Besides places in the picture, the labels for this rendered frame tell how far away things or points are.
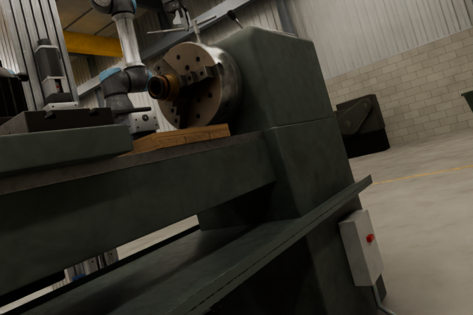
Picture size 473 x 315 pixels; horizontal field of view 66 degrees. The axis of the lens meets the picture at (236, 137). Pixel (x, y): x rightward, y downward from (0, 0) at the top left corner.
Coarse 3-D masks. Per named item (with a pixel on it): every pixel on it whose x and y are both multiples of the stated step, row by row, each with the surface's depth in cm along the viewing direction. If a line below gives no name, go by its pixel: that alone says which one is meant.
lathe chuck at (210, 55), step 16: (176, 48) 130; (192, 48) 126; (208, 48) 125; (176, 64) 131; (192, 64) 127; (208, 64) 123; (224, 64) 124; (224, 80) 122; (192, 96) 137; (208, 96) 124; (224, 96) 123; (192, 112) 129; (208, 112) 125; (224, 112) 127; (176, 128) 134
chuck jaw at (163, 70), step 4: (164, 60) 134; (156, 64) 131; (160, 64) 130; (164, 64) 131; (168, 64) 133; (156, 68) 131; (160, 68) 127; (164, 68) 128; (168, 68) 130; (172, 68) 132; (156, 72) 131; (160, 72) 128; (164, 72) 125; (168, 72) 127; (172, 72) 129; (176, 72) 131; (176, 76) 128
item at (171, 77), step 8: (152, 80) 118; (160, 80) 116; (168, 80) 118; (176, 80) 120; (152, 88) 121; (160, 88) 124; (168, 88) 118; (176, 88) 120; (152, 96) 119; (160, 96) 117; (168, 96) 119; (176, 96) 121
